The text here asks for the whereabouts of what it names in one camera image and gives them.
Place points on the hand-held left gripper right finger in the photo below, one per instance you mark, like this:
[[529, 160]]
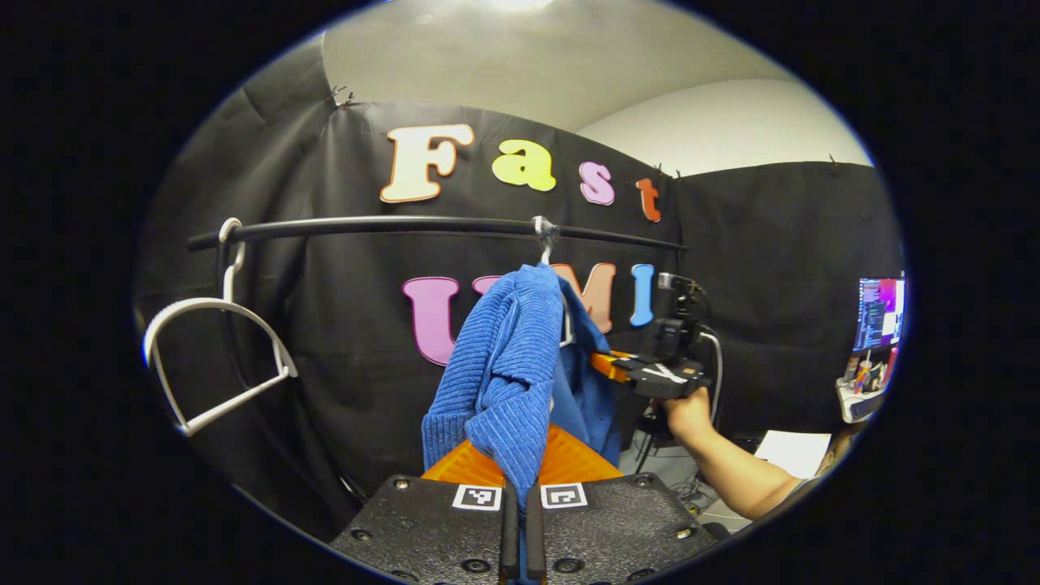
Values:
[[617, 528]]

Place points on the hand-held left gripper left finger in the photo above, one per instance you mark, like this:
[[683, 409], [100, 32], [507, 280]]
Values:
[[431, 528]]

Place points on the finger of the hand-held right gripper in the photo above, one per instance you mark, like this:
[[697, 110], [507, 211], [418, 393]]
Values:
[[650, 380]]

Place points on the white plastic hanger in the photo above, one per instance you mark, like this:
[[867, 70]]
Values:
[[545, 244], [203, 303]]

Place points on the black clothes rack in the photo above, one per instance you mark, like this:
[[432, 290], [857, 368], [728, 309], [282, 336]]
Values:
[[366, 225]]

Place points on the white flat panel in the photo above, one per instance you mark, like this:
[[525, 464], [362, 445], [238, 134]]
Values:
[[792, 453]]

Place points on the cluttered white shelf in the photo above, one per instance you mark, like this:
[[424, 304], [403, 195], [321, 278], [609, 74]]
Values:
[[861, 398]]

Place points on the computer monitor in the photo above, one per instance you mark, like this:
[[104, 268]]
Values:
[[879, 313]]

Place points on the ceiling light panel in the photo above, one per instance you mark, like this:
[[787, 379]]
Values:
[[520, 3]]

